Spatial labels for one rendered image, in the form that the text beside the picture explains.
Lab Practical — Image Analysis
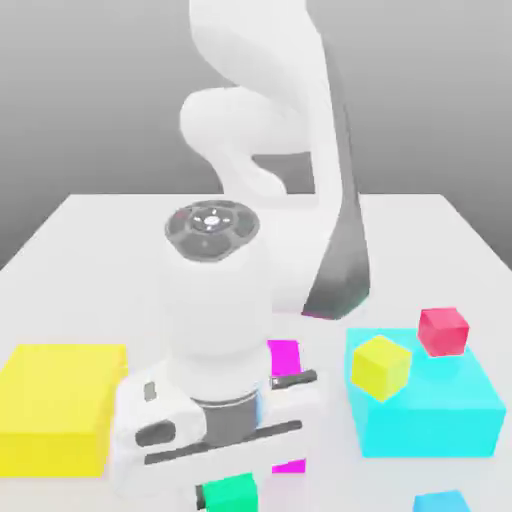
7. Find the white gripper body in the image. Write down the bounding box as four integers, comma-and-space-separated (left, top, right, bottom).
110, 384, 323, 499

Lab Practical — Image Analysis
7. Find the small green cube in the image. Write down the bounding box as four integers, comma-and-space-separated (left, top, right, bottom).
201, 473, 260, 512

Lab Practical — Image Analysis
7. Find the small yellow cube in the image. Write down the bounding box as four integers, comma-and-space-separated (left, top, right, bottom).
350, 334, 413, 404

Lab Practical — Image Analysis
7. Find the small red cube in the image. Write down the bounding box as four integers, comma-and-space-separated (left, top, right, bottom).
417, 306, 472, 358

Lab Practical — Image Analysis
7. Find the small blue cube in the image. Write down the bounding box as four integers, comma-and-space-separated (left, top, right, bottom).
411, 489, 472, 512

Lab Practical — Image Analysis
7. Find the large magenta box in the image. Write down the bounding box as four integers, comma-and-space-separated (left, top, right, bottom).
266, 339, 308, 476

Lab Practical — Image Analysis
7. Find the large cyan box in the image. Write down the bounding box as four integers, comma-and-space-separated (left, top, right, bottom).
345, 327, 508, 460

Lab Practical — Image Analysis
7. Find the large yellow box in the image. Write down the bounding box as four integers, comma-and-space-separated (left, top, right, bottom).
0, 343, 130, 480

